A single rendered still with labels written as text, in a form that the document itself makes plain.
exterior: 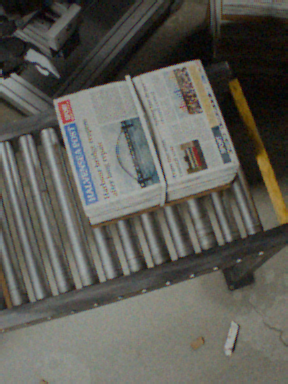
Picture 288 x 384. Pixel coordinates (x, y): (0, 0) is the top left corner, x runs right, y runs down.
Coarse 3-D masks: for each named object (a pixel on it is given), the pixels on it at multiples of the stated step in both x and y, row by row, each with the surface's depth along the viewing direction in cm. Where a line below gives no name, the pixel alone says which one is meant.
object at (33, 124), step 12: (216, 72) 174; (228, 72) 174; (216, 84) 177; (24, 120) 170; (36, 120) 170; (48, 120) 170; (0, 132) 170; (12, 132) 170; (24, 132) 170; (36, 132) 171; (60, 132) 177
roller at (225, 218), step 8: (216, 192) 165; (224, 192) 166; (216, 200) 165; (224, 200) 165; (216, 208) 165; (224, 208) 164; (216, 216) 165; (224, 216) 163; (232, 216) 164; (224, 224) 163; (232, 224) 163; (224, 232) 163; (232, 232) 162; (224, 240) 163; (232, 240) 162
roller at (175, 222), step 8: (168, 208) 164; (176, 208) 164; (168, 216) 164; (176, 216) 163; (168, 224) 164; (176, 224) 163; (184, 224) 164; (176, 232) 162; (184, 232) 163; (176, 240) 162; (184, 240) 162; (176, 248) 162; (184, 248) 161; (192, 248) 162; (184, 256) 161
